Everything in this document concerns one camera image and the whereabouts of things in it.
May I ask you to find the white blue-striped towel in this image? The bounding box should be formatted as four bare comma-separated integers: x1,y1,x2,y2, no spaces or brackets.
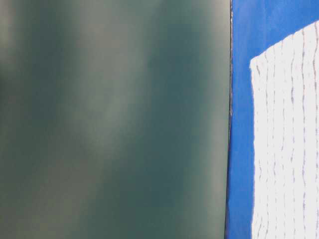
250,22,319,239

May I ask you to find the blue table cloth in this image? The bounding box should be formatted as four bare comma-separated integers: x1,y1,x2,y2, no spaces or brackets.
225,0,319,239

